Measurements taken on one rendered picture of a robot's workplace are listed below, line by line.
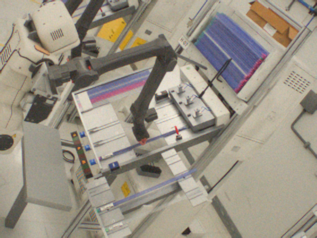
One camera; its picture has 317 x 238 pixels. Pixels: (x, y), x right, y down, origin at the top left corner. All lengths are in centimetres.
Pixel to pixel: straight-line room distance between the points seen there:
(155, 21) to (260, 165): 164
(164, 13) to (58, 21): 190
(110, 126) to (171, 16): 145
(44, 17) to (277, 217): 269
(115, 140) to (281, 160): 187
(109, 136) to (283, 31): 124
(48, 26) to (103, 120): 90
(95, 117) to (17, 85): 77
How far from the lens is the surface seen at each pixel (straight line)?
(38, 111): 170
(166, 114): 223
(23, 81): 165
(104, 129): 221
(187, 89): 228
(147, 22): 330
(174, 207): 253
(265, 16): 258
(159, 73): 169
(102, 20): 315
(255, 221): 367
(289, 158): 355
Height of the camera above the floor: 185
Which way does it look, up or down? 23 degrees down
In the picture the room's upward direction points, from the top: 37 degrees clockwise
